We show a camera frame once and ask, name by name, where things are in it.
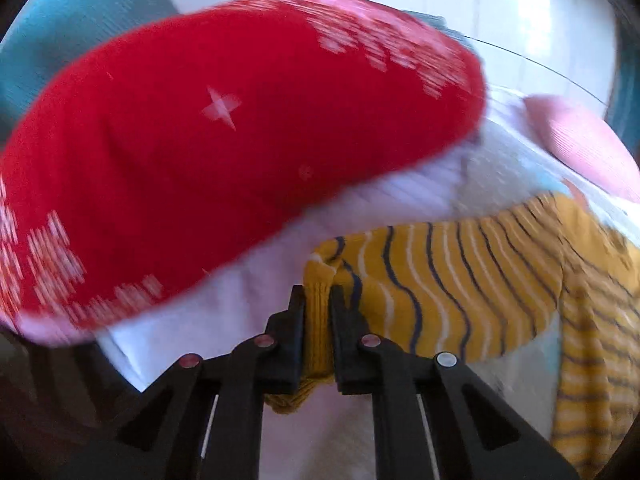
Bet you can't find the yellow striped knit sweater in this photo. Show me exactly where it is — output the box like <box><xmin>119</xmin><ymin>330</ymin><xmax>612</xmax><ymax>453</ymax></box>
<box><xmin>268</xmin><ymin>193</ymin><xmax>639</xmax><ymax>479</ymax></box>

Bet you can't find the pink pillow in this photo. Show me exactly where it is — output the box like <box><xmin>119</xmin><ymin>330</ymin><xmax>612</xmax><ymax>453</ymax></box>
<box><xmin>523</xmin><ymin>94</ymin><xmax>639</xmax><ymax>203</ymax></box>

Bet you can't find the red floral quilt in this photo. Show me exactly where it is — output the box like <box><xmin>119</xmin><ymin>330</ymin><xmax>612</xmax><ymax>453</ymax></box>
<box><xmin>1</xmin><ymin>0</ymin><xmax>485</xmax><ymax>341</ymax></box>

